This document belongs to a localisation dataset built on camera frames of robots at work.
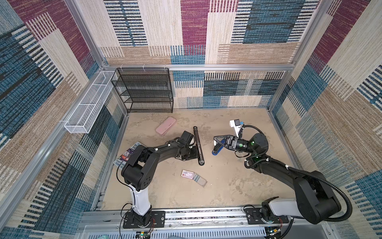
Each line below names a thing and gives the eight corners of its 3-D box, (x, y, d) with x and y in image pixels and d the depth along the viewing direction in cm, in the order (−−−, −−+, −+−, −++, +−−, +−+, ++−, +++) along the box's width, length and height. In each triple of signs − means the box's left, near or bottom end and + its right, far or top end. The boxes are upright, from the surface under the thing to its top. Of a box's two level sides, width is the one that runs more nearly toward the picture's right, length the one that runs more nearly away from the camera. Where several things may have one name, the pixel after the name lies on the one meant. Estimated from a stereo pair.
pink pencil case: (156, 132, 110) (155, 129, 107) (169, 118, 119) (169, 115, 116) (163, 135, 108) (162, 133, 105) (176, 121, 117) (175, 118, 114)
